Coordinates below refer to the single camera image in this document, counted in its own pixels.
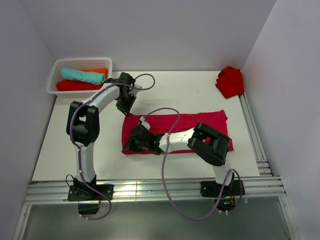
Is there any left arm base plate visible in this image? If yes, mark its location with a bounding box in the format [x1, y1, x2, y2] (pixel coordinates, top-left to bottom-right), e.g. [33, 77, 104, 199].
[67, 184, 114, 202]

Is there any aluminium front rail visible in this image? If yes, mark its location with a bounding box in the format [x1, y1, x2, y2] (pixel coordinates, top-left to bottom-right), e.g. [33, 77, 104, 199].
[22, 176, 286, 205]

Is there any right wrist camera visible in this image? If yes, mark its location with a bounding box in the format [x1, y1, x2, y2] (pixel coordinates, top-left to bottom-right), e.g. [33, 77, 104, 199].
[138, 116, 151, 131]

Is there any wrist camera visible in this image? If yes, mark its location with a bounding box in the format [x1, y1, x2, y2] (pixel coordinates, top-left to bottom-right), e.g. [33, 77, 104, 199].
[138, 116, 151, 131]
[130, 84, 143, 97]

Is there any teal rolled t shirt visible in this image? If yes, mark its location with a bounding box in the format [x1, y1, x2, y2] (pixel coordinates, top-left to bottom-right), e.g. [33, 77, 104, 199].
[60, 67, 106, 85]

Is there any red rolled t shirt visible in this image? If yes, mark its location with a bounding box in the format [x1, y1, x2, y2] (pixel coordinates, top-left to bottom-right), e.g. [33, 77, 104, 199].
[56, 79, 103, 92]

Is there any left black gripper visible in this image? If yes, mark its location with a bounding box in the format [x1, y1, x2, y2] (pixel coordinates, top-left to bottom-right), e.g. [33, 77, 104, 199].
[116, 91, 137, 116]

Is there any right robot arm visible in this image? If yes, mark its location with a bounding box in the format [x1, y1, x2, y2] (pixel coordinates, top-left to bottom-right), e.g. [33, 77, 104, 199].
[123, 122, 234, 195]

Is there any white plastic basket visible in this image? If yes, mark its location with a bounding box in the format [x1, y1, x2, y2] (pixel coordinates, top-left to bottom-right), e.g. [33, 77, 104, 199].
[46, 57, 113, 96]

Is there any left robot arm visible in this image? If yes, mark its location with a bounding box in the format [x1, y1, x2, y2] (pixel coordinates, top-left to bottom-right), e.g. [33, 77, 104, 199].
[66, 72, 141, 200]

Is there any aluminium side rail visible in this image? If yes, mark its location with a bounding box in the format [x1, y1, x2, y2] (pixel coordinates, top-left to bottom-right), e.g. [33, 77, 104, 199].
[238, 93, 274, 177]

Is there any pink t shirt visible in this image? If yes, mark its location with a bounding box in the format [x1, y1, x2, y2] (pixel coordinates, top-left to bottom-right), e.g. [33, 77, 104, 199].
[121, 109, 235, 156]

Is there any orange rolled t shirt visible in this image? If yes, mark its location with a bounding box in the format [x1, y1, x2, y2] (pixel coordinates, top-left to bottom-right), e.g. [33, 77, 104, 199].
[81, 68, 108, 76]

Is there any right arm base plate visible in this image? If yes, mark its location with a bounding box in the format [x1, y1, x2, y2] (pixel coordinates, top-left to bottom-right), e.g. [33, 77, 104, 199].
[200, 179, 246, 198]

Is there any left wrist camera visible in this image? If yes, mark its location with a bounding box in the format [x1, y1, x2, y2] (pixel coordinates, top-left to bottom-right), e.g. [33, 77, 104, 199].
[130, 84, 143, 97]

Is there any red crumpled t shirt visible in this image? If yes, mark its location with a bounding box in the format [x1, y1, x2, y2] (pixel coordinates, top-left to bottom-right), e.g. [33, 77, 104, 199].
[215, 66, 245, 99]

